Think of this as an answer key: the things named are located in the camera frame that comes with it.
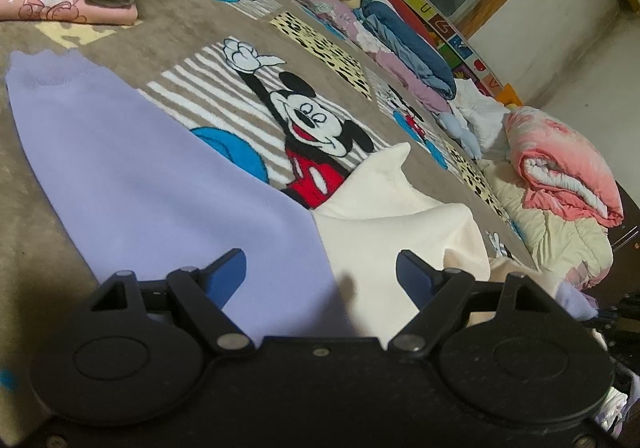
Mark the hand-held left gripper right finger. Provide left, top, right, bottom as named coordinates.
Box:
left=387, top=250, right=551, bottom=359

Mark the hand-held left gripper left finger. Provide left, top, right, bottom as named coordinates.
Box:
left=90, top=249, right=256, bottom=359

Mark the cream and purple sequin sweatshirt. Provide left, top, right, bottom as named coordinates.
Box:
left=5, top=50, right=598, bottom=344

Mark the cream quilt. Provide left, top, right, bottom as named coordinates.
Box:
left=482, top=160, right=616, bottom=291

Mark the white crumpled cloth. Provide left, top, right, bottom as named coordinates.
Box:
left=452, top=78, right=511, bottom=149

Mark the pink rolled quilt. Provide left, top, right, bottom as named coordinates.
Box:
left=502, top=106, right=626, bottom=229

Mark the blue folded blanket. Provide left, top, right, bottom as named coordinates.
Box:
left=357, top=0, right=458, bottom=98

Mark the cartoon mouse printed blanket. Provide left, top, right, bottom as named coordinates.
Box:
left=0, top=0, right=546, bottom=399

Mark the colourful picture headboard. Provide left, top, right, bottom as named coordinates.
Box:
left=300, top=0, right=521, bottom=106

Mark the red pillow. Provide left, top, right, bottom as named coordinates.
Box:
left=380, top=0, right=436, bottom=48

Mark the pink folded garment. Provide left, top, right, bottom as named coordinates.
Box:
left=0, top=0, right=138, bottom=26

